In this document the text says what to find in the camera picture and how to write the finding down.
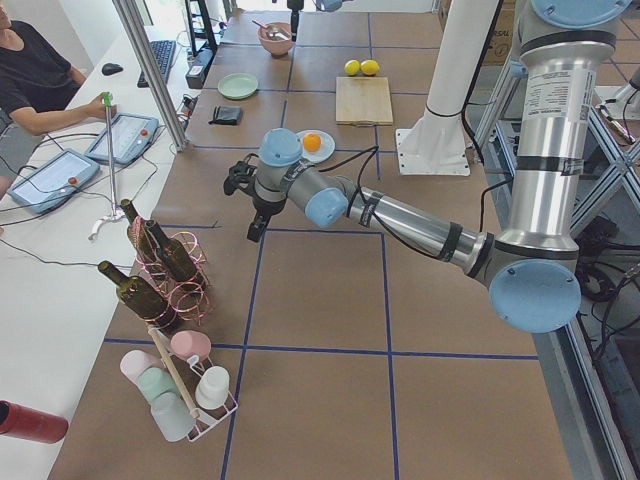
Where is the near teach pendant tablet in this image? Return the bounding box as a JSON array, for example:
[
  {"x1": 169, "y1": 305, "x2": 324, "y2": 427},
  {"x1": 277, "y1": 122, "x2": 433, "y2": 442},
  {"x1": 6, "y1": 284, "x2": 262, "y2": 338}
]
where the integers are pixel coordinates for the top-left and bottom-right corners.
[{"x1": 8, "y1": 149, "x2": 99, "y2": 214}]

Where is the near yellow lemon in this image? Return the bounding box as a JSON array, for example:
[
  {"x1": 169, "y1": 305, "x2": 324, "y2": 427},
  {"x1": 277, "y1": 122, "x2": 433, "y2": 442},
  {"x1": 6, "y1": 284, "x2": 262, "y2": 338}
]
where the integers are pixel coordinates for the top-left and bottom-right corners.
[{"x1": 344, "y1": 59, "x2": 361, "y2": 77}]

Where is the black keyboard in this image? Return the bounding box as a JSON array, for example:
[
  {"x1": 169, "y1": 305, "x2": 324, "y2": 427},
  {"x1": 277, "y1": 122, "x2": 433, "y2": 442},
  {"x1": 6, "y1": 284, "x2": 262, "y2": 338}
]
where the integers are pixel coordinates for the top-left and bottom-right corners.
[{"x1": 149, "y1": 40, "x2": 177, "y2": 83}]

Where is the person in black shirt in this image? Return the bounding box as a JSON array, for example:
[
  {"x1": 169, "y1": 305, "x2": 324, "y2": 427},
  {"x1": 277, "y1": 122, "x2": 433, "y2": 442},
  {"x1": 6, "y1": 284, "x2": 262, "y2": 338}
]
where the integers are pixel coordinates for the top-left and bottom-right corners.
[{"x1": 0, "y1": 0, "x2": 118, "y2": 196}]

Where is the copper wire bottle rack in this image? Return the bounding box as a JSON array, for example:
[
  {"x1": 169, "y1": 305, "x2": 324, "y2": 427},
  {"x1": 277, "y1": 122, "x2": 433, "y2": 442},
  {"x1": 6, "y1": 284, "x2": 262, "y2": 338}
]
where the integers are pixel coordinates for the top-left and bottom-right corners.
[{"x1": 127, "y1": 215, "x2": 213, "y2": 327}]

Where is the yellow lemon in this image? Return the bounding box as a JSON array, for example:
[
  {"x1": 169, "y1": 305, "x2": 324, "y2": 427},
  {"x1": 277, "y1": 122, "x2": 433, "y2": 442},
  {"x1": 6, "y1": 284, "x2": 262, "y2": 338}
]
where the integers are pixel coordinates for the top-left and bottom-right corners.
[
  {"x1": 344, "y1": 59, "x2": 361, "y2": 77},
  {"x1": 360, "y1": 59, "x2": 380, "y2": 76}
]

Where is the folded grey cloth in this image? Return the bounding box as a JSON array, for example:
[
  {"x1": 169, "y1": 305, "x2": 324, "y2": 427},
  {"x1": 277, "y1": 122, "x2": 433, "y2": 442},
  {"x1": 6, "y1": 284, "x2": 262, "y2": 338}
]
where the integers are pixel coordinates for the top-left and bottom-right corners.
[{"x1": 208, "y1": 105, "x2": 243, "y2": 126}]

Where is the red cylinder bottle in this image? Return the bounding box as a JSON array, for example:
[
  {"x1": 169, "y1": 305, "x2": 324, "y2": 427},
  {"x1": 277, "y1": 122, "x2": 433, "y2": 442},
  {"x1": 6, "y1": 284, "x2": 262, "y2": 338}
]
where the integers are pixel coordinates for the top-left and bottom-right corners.
[{"x1": 1, "y1": 400, "x2": 69, "y2": 444}]

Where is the rear green wine bottle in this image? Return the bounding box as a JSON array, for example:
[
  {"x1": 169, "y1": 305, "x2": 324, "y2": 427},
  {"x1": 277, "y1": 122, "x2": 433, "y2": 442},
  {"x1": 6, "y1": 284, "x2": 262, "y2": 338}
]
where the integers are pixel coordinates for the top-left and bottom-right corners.
[{"x1": 120, "y1": 199, "x2": 157, "y2": 263}]

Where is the teach pendant tablet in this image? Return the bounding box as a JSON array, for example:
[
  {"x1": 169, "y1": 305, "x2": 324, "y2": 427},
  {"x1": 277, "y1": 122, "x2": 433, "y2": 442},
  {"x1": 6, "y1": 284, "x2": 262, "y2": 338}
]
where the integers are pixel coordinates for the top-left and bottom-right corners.
[
  {"x1": 85, "y1": 113, "x2": 159, "y2": 165},
  {"x1": 8, "y1": 149, "x2": 99, "y2": 214}
]

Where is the green plate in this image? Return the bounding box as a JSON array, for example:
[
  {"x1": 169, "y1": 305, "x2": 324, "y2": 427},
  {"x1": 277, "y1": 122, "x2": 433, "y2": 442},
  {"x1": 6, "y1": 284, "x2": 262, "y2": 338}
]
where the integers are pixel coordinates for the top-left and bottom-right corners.
[{"x1": 217, "y1": 73, "x2": 259, "y2": 100}]

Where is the black computer mouse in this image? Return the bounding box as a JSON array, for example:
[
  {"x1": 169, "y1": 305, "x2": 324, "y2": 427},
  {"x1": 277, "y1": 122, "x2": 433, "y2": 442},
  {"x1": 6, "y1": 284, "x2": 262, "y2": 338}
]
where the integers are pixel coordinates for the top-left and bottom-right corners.
[{"x1": 101, "y1": 62, "x2": 123, "y2": 76}]

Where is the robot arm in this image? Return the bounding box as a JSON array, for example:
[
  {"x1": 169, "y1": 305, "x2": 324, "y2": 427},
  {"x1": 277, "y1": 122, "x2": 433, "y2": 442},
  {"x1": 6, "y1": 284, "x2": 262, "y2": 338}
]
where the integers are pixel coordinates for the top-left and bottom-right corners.
[
  {"x1": 314, "y1": 0, "x2": 346, "y2": 13},
  {"x1": 248, "y1": 1, "x2": 627, "y2": 333}
]

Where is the orange fruit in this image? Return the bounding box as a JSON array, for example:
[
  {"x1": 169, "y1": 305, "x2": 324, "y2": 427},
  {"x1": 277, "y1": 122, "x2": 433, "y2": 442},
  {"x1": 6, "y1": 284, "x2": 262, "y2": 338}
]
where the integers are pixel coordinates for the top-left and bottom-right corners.
[{"x1": 303, "y1": 132, "x2": 322, "y2": 152}]

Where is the light blue plate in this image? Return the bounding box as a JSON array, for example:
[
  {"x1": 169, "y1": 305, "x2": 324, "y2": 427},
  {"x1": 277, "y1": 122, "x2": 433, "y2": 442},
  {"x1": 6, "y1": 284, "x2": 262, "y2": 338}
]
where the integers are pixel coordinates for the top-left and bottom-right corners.
[{"x1": 296, "y1": 130, "x2": 335, "y2": 164}]

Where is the green wine bottle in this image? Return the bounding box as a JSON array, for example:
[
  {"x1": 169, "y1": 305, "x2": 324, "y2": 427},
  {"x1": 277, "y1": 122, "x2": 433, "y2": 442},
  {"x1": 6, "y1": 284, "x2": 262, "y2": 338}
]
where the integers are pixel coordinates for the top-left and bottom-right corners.
[
  {"x1": 145, "y1": 220, "x2": 207, "y2": 291},
  {"x1": 120, "y1": 199, "x2": 157, "y2": 263},
  {"x1": 98, "y1": 260, "x2": 184, "y2": 336}
]

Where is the grey blue cup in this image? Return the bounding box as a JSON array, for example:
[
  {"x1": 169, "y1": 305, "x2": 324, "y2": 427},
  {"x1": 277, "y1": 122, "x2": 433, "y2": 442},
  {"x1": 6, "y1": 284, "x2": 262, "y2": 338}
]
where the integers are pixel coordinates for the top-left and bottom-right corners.
[{"x1": 150, "y1": 392, "x2": 196, "y2": 442}]

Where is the metal stand with green top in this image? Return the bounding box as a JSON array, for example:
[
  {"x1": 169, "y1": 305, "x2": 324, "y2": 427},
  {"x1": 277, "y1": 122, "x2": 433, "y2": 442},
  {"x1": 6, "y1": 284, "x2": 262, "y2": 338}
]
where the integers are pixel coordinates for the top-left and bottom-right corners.
[{"x1": 88, "y1": 92, "x2": 124, "y2": 241}]

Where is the far yellow lemon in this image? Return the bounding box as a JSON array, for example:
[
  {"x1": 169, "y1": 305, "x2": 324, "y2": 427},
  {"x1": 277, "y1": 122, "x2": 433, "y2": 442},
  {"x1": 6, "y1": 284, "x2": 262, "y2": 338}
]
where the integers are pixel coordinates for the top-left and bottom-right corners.
[{"x1": 360, "y1": 59, "x2": 380, "y2": 76}]

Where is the pink bowl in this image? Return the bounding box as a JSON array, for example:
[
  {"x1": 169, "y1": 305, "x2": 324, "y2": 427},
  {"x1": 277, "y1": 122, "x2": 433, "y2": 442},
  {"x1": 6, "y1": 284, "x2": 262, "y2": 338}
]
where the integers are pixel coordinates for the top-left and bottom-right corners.
[{"x1": 258, "y1": 22, "x2": 294, "y2": 57}]

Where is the pale pink cup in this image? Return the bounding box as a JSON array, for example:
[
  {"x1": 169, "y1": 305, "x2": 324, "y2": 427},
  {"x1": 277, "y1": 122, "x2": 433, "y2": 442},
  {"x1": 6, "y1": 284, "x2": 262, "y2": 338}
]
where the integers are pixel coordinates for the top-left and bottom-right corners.
[{"x1": 119, "y1": 350, "x2": 164, "y2": 385}]

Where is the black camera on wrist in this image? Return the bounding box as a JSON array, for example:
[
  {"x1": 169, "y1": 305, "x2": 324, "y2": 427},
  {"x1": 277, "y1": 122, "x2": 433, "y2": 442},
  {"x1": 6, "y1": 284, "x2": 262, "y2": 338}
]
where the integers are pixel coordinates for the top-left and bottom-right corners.
[{"x1": 223, "y1": 153, "x2": 258, "y2": 197}]

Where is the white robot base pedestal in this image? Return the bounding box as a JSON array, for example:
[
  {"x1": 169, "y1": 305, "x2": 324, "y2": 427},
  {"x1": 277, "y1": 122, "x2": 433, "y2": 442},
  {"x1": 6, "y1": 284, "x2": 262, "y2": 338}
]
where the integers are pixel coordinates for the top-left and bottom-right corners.
[{"x1": 396, "y1": 0, "x2": 501, "y2": 176}]

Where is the white cup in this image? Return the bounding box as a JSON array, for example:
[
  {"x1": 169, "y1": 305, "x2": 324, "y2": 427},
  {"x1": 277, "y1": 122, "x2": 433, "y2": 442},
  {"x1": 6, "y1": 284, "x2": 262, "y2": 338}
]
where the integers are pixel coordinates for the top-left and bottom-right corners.
[{"x1": 195, "y1": 366, "x2": 230, "y2": 410}]

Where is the front green wine bottle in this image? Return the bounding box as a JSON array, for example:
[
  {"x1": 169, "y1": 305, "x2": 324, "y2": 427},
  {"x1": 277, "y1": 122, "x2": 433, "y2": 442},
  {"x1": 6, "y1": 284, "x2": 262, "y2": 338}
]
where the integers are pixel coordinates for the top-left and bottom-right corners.
[{"x1": 98, "y1": 260, "x2": 184, "y2": 336}]

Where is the mint green cup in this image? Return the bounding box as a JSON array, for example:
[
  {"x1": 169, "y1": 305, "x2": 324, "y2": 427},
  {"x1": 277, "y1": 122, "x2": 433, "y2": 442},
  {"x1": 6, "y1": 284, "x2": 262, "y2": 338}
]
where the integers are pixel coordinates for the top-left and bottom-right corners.
[{"x1": 136, "y1": 367, "x2": 179, "y2": 404}]

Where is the aluminium frame post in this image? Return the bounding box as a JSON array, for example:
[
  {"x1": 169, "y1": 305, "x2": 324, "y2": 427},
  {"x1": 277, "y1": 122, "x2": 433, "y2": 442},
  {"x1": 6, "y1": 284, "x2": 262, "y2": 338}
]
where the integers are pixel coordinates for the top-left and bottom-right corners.
[{"x1": 112, "y1": 0, "x2": 187, "y2": 152}]

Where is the far teach pendant tablet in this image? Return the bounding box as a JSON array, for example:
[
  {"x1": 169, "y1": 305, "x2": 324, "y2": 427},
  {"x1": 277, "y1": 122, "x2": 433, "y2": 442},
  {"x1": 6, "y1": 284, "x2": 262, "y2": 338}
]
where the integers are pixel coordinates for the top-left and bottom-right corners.
[{"x1": 85, "y1": 113, "x2": 159, "y2": 165}]

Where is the white wire cup rack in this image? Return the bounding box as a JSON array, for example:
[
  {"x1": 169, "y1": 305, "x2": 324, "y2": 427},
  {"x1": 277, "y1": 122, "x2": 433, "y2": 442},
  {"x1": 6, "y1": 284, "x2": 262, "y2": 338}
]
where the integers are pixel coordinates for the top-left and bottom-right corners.
[{"x1": 148, "y1": 328, "x2": 238, "y2": 443}]

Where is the middle green wine bottle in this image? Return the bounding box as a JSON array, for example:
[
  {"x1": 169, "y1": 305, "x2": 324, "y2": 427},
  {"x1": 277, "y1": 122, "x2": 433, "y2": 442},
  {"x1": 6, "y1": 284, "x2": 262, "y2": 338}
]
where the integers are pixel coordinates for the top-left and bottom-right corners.
[{"x1": 145, "y1": 220, "x2": 207, "y2": 291}]

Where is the wooden cutting board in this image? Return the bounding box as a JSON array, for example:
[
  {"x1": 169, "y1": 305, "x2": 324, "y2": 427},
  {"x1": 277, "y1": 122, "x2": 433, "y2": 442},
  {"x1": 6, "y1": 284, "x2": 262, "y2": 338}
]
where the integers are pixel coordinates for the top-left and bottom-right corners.
[{"x1": 335, "y1": 77, "x2": 394, "y2": 126}]

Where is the pink cup on rack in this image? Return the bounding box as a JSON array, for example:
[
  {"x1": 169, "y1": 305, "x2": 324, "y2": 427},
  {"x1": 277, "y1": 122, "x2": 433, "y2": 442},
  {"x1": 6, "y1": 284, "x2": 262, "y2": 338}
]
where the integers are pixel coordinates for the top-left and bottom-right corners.
[{"x1": 170, "y1": 330, "x2": 212, "y2": 360}]

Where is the metal scoop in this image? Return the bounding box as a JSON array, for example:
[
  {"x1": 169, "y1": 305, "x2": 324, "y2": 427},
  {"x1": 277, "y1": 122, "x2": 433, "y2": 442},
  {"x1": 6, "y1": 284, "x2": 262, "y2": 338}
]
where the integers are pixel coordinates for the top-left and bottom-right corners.
[{"x1": 253, "y1": 20, "x2": 291, "y2": 40}]

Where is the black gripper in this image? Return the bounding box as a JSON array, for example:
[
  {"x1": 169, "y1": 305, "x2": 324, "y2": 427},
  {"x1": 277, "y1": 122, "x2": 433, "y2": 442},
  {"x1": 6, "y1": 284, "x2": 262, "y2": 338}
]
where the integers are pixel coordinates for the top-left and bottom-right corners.
[{"x1": 247, "y1": 193, "x2": 286, "y2": 243}]

